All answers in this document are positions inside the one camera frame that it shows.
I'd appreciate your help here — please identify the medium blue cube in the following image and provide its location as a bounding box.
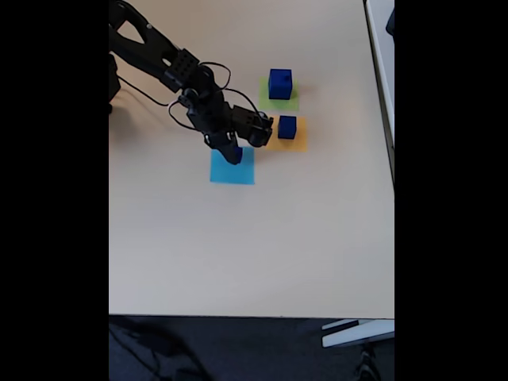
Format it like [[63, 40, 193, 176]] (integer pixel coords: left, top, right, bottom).
[[277, 115, 298, 140]]

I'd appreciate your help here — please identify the large blue cube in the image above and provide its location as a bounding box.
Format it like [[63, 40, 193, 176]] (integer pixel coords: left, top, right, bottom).
[[267, 68, 294, 101]]

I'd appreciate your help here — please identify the light blue paper square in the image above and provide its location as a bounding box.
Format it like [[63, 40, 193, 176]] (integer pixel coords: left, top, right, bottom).
[[210, 144, 256, 186]]

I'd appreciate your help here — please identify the green paper square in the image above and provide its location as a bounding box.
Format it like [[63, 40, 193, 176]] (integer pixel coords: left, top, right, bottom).
[[258, 76, 300, 112]]

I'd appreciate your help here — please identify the orange paper square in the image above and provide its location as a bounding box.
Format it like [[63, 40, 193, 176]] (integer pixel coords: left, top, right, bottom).
[[261, 114, 309, 153]]

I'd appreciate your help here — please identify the white table foot bar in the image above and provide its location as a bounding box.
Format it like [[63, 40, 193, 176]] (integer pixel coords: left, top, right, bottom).
[[321, 318, 395, 349]]

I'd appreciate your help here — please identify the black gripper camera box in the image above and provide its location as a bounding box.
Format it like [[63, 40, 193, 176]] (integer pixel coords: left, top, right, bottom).
[[232, 105, 275, 148]]

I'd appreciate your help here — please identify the short looped wrist cable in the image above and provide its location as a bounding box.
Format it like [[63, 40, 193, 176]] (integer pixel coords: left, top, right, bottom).
[[167, 98, 202, 132]]

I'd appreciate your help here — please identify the thick black floor cable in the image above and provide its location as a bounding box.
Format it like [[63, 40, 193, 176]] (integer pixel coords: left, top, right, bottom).
[[109, 317, 207, 381]]

